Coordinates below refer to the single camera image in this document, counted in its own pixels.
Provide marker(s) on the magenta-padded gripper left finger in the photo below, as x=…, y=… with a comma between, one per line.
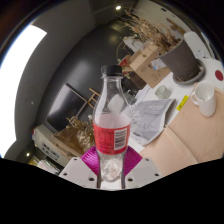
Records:
x=76, y=170

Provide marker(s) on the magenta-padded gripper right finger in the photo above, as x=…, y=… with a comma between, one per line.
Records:
x=145, y=170

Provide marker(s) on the clear red-labelled drink bottle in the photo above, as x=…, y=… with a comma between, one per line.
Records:
x=111, y=133

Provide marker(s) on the beige wooden drawing board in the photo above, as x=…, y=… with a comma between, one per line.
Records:
x=200, y=133
x=166, y=150

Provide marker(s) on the golden brown sculpture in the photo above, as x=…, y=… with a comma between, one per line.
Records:
x=78, y=136

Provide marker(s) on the white cabinet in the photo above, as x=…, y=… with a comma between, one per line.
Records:
x=50, y=146

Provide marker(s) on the folded grey newspaper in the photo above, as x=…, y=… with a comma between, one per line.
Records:
x=150, y=120

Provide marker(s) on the wooden easel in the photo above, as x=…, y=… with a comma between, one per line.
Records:
x=93, y=97

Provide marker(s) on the yellow tag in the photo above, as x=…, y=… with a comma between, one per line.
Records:
x=182, y=102

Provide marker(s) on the small glass jar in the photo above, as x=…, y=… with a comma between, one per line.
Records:
x=162, y=92

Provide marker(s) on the white ceramic mug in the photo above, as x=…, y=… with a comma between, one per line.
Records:
x=206, y=100

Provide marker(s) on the brown cardboard box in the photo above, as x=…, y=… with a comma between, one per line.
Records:
x=146, y=66

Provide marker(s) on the long ceiling light panel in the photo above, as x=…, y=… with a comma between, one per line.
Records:
x=20, y=83

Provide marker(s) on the grey plant saucer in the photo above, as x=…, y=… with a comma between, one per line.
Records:
x=196, y=79

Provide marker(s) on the red box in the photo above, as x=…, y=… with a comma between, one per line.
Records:
x=124, y=64

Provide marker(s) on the grey pot with dried plant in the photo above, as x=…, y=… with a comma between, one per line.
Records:
x=180, y=61

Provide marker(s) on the flat round red coaster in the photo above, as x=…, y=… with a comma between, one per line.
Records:
x=219, y=75

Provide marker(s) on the white plastic chair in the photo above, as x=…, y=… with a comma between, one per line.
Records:
x=195, y=41

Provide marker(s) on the round ceiling light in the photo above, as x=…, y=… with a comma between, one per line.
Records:
x=118, y=7

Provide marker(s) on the black wall screen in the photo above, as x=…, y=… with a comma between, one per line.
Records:
x=65, y=108

